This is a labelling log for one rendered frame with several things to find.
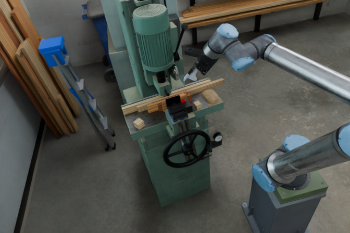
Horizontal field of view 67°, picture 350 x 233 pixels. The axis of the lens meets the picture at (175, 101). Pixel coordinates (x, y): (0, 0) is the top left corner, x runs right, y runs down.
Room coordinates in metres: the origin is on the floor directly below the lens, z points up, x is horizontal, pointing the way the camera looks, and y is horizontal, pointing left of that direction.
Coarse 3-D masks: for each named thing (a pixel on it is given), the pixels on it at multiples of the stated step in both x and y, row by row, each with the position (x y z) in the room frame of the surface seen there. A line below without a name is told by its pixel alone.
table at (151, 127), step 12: (192, 96) 1.32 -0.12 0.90; (204, 108) 1.19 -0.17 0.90; (216, 108) 1.21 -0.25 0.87; (132, 120) 1.17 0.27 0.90; (144, 120) 1.16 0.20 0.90; (156, 120) 1.14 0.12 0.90; (132, 132) 1.07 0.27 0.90; (144, 132) 1.08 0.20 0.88; (156, 132) 1.10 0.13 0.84; (168, 132) 1.07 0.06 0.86
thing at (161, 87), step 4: (152, 76) 1.36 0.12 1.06; (156, 80) 1.31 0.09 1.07; (156, 84) 1.29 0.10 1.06; (160, 84) 1.26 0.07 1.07; (164, 84) 1.26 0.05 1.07; (168, 84) 1.25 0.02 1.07; (156, 88) 1.31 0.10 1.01; (160, 88) 1.24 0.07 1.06; (164, 88) 1.24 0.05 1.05; (168, 88) 1.25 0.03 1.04; (160, 92) 1.24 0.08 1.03; (164, 92) 1.24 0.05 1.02; (168, 92) 1.25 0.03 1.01
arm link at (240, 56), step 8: (224, 48) 1.02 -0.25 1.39; (232, 48) 1.00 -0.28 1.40; (240, 48) 1.00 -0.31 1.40; (248, 48) 1.00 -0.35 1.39; (232, 56) 0.98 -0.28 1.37; (240, 56) 0.97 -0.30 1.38; (248, 56) 0.97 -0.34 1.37; (256, 56) 0.99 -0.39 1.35; (232, 64) 0.97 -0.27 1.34; (240, 64) 0.94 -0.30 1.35; (248, 64) 0.96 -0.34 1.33
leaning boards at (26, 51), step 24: (0, 0) 2.45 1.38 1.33; (0, 24) 2.18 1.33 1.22; (24, 24) 2.49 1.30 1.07; (0, 48) 2.02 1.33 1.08; (24, 48) 2.08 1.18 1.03; (24, 72) 2.09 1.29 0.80; (48, 72) 2.33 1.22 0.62; (48, 96) 2.07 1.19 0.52; (72, 96) 2.42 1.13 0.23; (48, 120) 2.03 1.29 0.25; (72, 120) 2.08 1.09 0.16
